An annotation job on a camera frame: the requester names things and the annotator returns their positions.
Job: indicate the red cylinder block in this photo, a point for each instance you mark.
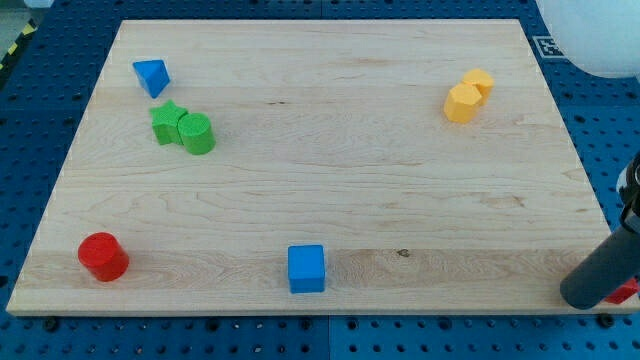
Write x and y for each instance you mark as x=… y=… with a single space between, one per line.
x=103 y=256

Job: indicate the green star block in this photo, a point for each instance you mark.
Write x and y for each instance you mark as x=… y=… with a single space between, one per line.
x=165 y=121

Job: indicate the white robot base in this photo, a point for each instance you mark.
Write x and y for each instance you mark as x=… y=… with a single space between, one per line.
x=600 y=37

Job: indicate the black white fiducial marker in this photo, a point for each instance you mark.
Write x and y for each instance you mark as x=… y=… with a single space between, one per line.
x=547 y=48

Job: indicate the yellow pentagon block front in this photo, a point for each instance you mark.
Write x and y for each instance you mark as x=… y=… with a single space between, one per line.
x=462 y=103

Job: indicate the yellow hexagon block rear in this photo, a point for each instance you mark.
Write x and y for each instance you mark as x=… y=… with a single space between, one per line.
x=482 y=81

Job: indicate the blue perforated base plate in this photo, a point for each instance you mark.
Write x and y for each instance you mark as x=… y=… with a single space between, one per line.
x=49 y=75

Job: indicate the wooden board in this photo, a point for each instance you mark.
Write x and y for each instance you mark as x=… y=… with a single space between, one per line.
x=329 y=133

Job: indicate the blue cube block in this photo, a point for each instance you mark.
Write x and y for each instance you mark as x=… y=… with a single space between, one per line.
x=306 y=268

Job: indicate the blue triangular prism block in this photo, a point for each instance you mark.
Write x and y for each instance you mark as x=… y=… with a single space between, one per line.
x=152 y=75

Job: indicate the green cylinder block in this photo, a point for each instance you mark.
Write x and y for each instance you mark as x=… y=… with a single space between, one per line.
x=196 y=133

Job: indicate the red block under tool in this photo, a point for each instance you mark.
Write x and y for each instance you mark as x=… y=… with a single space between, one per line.
x=624 y=292

